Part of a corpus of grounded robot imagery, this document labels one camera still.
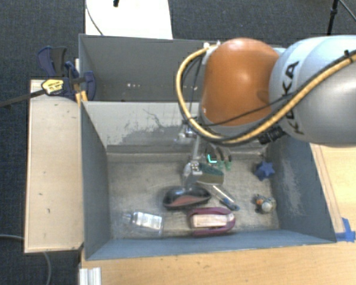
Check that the black cylinder on white bracket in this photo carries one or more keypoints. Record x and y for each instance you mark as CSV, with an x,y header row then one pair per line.
x,y
272,134

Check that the black and red computer mouse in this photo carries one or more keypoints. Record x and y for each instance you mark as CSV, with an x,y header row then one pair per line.
x,y
184,199

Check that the silver and blue pen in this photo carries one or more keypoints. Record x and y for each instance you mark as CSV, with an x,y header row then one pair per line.
x,y
225,199

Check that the grey metal bin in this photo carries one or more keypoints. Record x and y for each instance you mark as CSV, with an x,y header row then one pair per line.
x,y
142,171

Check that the pale wood board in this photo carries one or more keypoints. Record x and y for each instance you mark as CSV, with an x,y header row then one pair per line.
x,y
55,171

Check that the small grey toy figure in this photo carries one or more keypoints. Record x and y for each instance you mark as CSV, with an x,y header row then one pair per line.
x,y
265,204

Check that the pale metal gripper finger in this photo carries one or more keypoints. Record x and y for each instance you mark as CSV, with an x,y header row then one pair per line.
x,y
190,177

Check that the clear plastic bottle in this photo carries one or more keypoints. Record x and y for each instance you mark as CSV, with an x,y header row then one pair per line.
x,y
144,221

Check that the blue star-shaped toy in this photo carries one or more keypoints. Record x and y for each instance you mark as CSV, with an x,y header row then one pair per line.
x,y
264,171

